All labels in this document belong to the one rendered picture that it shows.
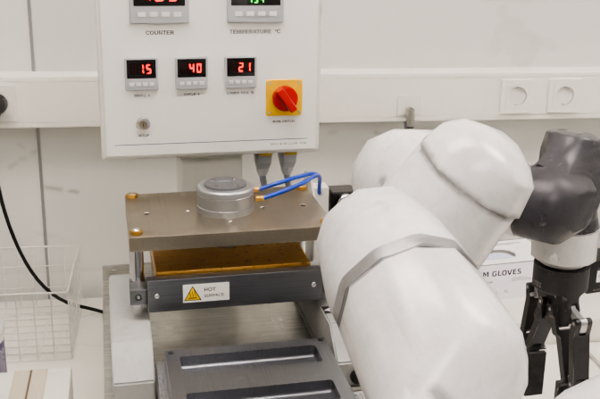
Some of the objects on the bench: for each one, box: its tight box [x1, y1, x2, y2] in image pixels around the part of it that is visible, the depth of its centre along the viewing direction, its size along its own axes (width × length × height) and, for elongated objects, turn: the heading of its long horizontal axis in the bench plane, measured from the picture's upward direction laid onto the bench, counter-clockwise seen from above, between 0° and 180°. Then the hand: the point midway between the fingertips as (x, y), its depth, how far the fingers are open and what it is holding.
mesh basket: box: [0, 245, 83, 363], centre depth 160 cm, size 22×26×13 cm
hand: (548, 392), depth 126 cm, fingers open, 8 cm apart
